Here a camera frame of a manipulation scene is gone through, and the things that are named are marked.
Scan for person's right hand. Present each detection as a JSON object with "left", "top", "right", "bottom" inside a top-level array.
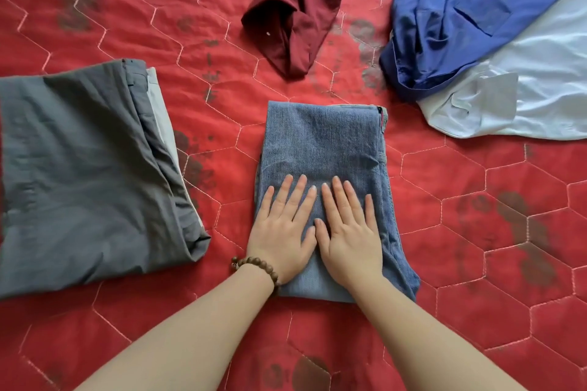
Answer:
[{"left": 314, "top": 175, "right": 385, "bottom": 293}]

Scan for person's left hand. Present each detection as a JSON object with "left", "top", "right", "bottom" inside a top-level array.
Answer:
[{"left": 245, "top": 174, "right": 319, "bottom": 287}]

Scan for blue denim jeans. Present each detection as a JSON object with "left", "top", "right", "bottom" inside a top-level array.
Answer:
[{"left": 253, "top": 100, "right": 421, "bottom": 304}]

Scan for red quilted mattress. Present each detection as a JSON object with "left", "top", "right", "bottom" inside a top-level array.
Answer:
[{"left": 0, "top": 0, "right": 587, "bottom": 391}]

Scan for light grey trousers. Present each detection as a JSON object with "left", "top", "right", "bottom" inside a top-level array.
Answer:
[{"left": 146, "top": 67, "right": 205, "bottom": 229}]

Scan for dark grey trousers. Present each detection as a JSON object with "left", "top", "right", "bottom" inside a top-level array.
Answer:
[{"left": 0, "top": 59, "right": 212, "bottom": 301}]

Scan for light blue shirt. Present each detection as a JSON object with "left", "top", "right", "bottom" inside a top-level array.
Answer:
[{"left": 416, "top": 0, "right": 587, "bottom": 141}]

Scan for maroon shirt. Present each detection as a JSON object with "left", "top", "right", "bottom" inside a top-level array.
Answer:
[{"left": 241, "top": 0, "right": 410, "bottom": 81}]

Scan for dark blue shirt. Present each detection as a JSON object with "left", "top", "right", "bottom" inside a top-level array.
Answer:
[{"left": 379, "top": 0, "right": 587, "bottom": 103}]

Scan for person's right forearm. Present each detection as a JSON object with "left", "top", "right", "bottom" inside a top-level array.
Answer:
[{"left": 352, "top": 274, "right": 528, "bottom": 391}]

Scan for person's left forearm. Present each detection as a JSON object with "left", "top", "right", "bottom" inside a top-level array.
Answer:
[{"left": 75, "top": 263, "right": 276, "bottom": 391}]

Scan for dark bead bracelet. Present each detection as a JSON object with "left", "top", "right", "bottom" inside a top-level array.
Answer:
[{"left": 230, "top": 255, "right": 281, "bottom": 295}]

